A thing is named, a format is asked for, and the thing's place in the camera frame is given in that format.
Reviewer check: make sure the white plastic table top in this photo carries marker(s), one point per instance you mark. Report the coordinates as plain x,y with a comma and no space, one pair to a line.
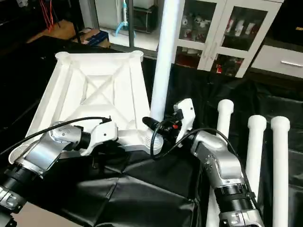
99,85

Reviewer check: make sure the white plastic table leg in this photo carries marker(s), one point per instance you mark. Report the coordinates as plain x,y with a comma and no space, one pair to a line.
280,175
165,56
255,146
223,118

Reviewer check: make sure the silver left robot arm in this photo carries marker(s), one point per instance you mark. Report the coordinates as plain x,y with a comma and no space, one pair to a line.
45,151

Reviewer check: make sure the black work mat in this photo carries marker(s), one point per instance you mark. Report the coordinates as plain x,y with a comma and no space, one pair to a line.
142,198

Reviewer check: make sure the grey metal pole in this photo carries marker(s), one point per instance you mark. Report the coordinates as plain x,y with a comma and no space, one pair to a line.
130,23

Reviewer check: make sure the brown cardboard box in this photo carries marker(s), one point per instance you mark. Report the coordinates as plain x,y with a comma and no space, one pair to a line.
93,37

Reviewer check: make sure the light blue mop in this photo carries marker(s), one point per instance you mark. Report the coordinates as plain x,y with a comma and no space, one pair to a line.
122,21

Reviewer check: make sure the white glass door cabinet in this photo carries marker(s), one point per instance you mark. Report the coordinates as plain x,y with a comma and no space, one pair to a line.
222,33

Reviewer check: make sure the white appliance cabinet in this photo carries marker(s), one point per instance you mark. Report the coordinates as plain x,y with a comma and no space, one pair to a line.
111,12

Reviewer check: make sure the white drawer unit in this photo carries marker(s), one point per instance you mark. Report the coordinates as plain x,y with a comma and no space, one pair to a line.
281,61

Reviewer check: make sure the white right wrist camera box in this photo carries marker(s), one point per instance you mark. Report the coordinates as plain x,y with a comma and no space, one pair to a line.
184,113

